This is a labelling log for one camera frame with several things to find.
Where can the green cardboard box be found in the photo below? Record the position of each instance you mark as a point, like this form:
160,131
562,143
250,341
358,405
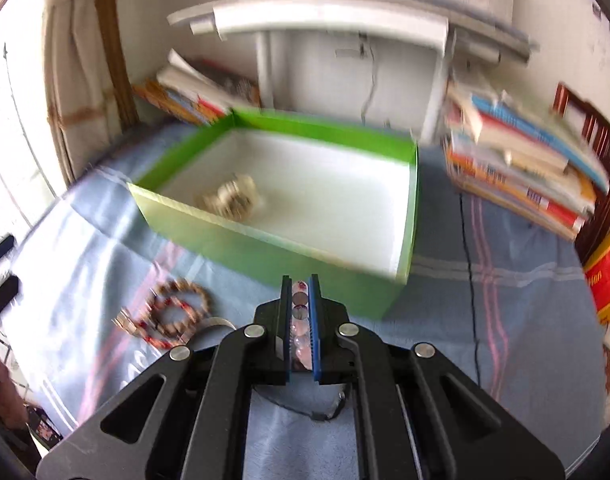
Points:
335,185

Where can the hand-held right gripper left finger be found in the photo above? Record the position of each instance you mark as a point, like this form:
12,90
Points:
286,320

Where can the person's left forearm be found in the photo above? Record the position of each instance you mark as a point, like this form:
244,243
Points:
5,390

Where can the red and yellow box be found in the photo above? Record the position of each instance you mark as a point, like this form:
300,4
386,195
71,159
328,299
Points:
607,275

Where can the dark floral cloth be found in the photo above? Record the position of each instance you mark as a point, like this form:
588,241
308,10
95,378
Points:
41,427

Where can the white desk shelf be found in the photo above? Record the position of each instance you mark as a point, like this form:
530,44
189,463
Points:
335,20

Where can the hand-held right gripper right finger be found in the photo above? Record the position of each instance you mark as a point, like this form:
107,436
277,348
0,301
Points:
315,320

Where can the cream wristwatch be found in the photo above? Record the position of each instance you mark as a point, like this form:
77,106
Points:
232,197

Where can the tall stack of books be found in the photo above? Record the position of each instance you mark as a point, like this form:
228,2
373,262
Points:
515,170

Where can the small stack of books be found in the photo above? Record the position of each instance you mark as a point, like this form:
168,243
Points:
195,90

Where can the dark wooden headboard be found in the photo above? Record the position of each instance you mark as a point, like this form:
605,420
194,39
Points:
600,130

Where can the cream curtain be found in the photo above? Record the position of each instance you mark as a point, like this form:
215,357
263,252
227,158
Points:
80,60

